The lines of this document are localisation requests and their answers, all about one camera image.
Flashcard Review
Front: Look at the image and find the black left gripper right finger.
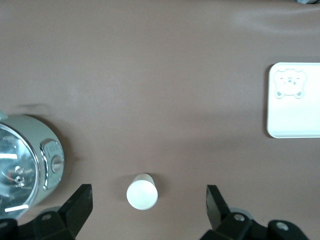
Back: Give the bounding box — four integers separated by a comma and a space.
201, 184, 253, 240

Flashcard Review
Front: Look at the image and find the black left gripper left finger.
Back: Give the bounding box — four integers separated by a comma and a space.
32, 183, 94, 240

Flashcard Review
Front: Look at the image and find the white plastic cup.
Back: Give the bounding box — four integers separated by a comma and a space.
126, 173, 159, 210

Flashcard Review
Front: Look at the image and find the glass pot lid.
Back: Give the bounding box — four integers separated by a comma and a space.
0, 122, 41, 221

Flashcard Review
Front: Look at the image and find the green cooking pot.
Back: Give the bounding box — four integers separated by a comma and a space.
0, 109, 65, 221

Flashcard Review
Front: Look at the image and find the cream tray with bear print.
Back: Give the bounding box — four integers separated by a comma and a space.
265, 62, 320, 139

